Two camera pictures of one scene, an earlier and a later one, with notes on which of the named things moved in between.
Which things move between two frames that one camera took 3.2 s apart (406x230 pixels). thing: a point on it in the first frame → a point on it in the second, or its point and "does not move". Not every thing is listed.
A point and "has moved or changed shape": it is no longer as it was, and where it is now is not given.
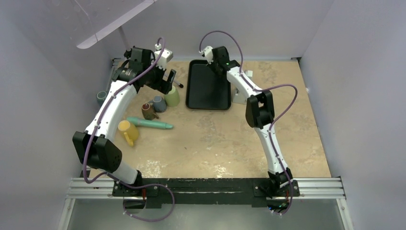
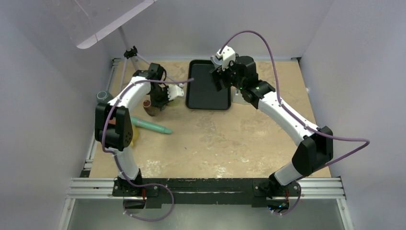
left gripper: [162, 85] → [160, 104]
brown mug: [148, 112] has moved or changed shape
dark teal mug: [101, 96] does not move
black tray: [205, 89] does not move
